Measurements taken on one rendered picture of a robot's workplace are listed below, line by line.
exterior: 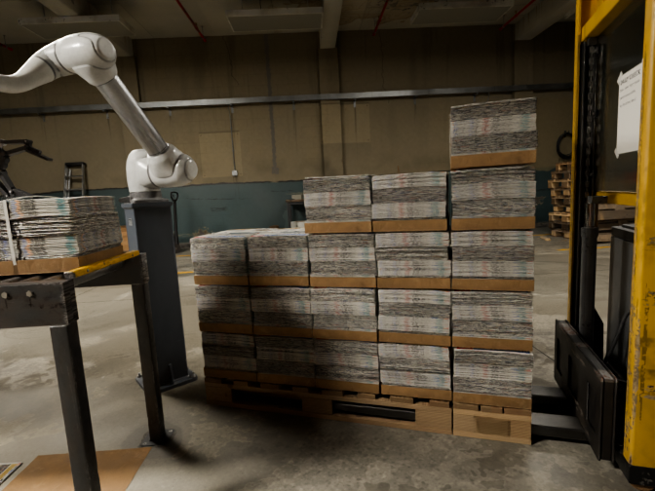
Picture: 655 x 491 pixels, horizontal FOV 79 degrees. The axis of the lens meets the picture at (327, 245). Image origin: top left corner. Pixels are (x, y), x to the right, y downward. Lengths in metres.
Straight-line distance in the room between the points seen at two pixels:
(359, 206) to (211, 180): 7.20
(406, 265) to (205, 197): 7.36
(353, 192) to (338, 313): 0.51
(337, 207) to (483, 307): 0.69
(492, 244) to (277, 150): 7.21
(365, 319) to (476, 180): 0.70
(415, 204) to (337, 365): 0.77
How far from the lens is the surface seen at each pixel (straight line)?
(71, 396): 1.39
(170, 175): 2.11
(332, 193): 1.63
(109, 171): 9.39
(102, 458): 2.01
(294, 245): 1.70
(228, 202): 8.60
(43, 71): 2.00
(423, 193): 1.57
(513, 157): 1.58
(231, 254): 1.84
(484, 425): 1.83
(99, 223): 1.53
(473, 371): 1.73
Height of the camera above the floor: 1.00
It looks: 8 degrees down
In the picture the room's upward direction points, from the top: 3 degrees counter-clockwise
